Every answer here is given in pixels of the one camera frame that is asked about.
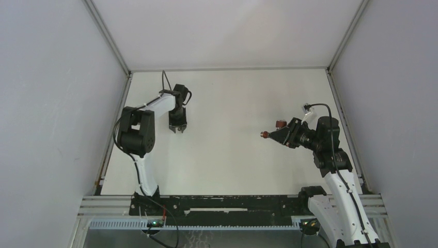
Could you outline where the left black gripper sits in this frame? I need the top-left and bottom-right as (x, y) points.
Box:
(168, 107), (187, 133)

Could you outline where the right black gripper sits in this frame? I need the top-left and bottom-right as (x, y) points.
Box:
(268, 117), (322, 152)

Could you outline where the red brown water faucet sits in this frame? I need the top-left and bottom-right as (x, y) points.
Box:
(260, 119), (287, 139)

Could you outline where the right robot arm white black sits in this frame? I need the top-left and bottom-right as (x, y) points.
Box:
(260, 116), (390, 247)

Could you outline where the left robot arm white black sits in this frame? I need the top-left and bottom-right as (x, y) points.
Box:
(113, 84), (192, 215)

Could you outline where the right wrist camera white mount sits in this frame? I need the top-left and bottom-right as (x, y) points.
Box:
(302, 103), (317, 124)

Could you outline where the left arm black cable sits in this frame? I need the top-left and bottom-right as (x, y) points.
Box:
(113, 70), (192, 248)

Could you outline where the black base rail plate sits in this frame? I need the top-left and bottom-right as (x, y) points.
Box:
(129, 193), (312, 226)

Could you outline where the white slotted cable duct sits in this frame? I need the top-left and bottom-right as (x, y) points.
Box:
(89, 219), (301, 230)

